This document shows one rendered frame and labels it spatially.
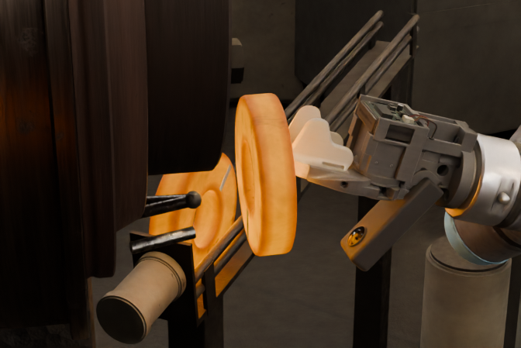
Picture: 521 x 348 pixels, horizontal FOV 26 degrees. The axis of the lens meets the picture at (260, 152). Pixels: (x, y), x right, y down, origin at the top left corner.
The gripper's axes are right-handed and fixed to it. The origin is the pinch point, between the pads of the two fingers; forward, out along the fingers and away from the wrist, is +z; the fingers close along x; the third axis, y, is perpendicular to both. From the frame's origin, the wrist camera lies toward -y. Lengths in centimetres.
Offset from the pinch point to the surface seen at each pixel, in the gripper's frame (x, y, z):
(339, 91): -60, -8, -27
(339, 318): -104, -69, -59
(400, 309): -105, -65, -72
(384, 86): -59, -6, -33
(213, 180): -16.2, -9.9, 0.0
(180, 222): -9.8, -12.8, 4.0
